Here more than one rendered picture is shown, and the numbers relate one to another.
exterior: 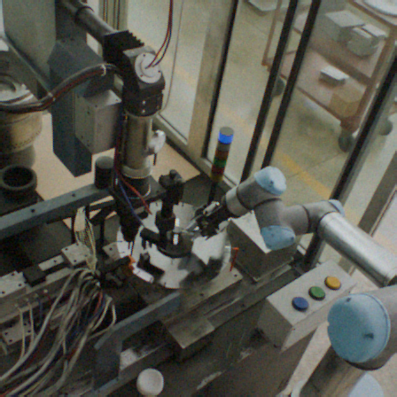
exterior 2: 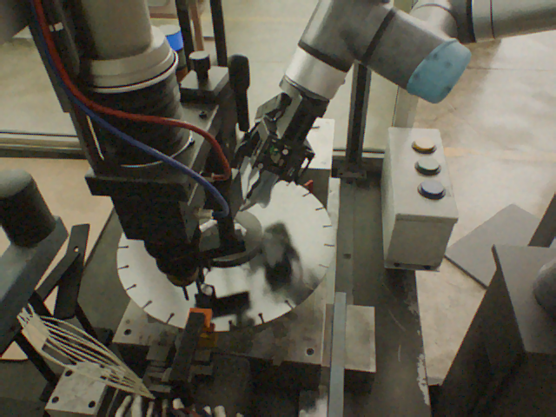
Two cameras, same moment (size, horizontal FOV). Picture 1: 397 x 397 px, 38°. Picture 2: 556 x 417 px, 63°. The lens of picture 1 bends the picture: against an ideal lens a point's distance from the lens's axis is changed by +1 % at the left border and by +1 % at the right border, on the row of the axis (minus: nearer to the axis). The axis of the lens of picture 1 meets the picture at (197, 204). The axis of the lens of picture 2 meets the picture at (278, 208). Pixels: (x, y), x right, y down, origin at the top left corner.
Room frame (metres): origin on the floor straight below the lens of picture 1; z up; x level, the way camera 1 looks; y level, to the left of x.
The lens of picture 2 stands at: (0.65, 0.24, 1.45)
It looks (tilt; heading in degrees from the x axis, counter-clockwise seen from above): 43 degrees down; 326
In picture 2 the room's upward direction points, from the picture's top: 2 degrees counter-clockwise
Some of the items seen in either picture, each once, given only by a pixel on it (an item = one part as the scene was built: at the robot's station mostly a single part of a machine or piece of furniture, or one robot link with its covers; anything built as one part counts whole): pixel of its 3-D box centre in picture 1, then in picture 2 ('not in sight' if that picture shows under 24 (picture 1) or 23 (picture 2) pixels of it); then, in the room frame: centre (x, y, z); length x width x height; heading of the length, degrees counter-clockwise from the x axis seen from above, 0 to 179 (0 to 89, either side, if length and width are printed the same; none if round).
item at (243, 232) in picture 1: (261, 239); (290, 168); (1.29, -0.23, 0.82); 0.18 x 0.18 x 0.15; 47
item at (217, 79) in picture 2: (168, 200); (213, 144); (1.02, 0.07, 1.17); 0.06 x 0.05 x 0.20; 128
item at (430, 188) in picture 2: (299, 304); (431, 190); (1.01, -0.34, 0.90); 0.04 x 0.04 x 0.02
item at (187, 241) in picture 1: (175, 238); (226, 230); (1.09, 0.04, 0.96); 0.11 x 0.11 x 0.03
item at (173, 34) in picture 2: (226, 135); (168, 38); (1.38, -0.04, 1.14); 0.05 x 0.04 x 0.03; 47
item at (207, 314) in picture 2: (116, 270); (193, 354); (0.95, 0.18, 0.95); 0.10 x 0.03 x 0.07; 137
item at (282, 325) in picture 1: (306, 305); (413, 195); (1.07, -0.38, 0.82); 0.28 x 0.11 x 0.15; 137
